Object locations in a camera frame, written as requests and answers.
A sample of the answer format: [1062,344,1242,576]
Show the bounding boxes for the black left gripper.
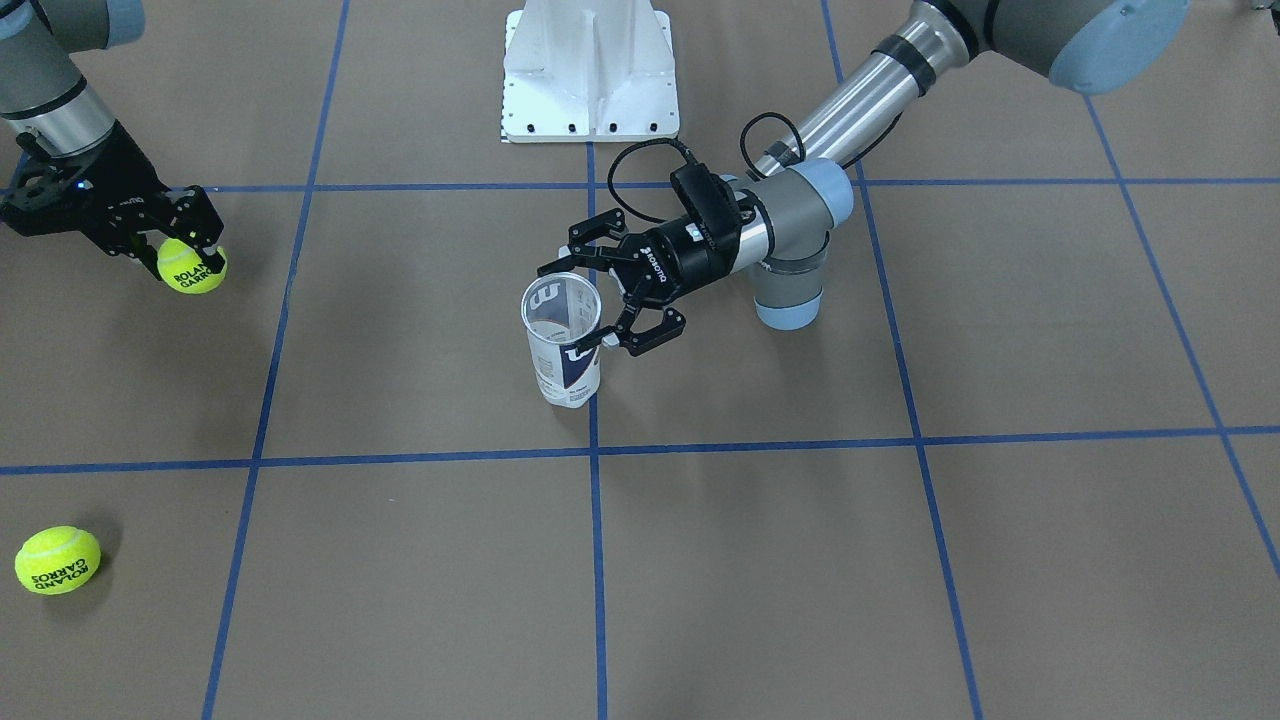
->
[536,164,744,357]

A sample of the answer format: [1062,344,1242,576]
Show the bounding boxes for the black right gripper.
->
[3,120,225,275]

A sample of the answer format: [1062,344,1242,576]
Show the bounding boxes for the yellow tennis ball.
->
[14,525,102,596]
[156,238,228,295]

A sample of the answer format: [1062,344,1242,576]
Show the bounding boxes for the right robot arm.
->
[1,1,227,293]

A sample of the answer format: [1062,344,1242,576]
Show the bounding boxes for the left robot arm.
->
[538,1,1190,360]

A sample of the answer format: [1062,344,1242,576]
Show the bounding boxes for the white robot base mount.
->
[500,1,681,143]

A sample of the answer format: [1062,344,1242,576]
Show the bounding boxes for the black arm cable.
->
[605,111,901,227]

